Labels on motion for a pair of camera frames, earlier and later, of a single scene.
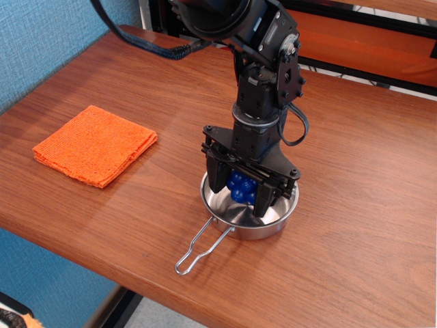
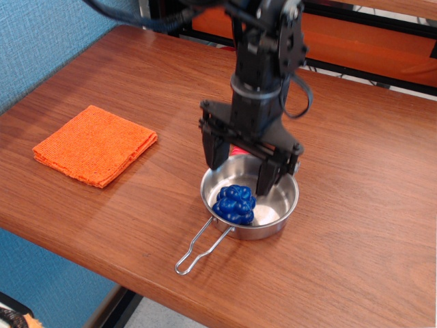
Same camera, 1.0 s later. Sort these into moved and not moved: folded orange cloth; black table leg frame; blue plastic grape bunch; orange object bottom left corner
Moved: blue plastic grape bunch
Not moved: black table leg frame; orange object bottom left corner; folded orange cloth
